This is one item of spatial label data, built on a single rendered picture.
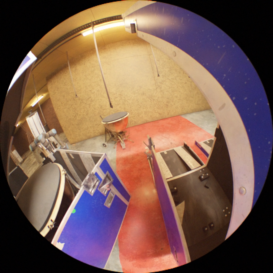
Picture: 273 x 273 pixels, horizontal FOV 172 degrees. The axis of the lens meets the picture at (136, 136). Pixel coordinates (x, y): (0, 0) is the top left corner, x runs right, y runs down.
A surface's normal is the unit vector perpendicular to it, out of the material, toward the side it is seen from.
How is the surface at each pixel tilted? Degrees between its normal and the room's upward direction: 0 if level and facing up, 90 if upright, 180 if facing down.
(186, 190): 0
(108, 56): 90
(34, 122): 90
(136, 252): 0
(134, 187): 0
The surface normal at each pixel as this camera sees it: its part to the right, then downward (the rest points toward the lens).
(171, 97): 0.15, 0.48
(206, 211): -0.21, -0.84
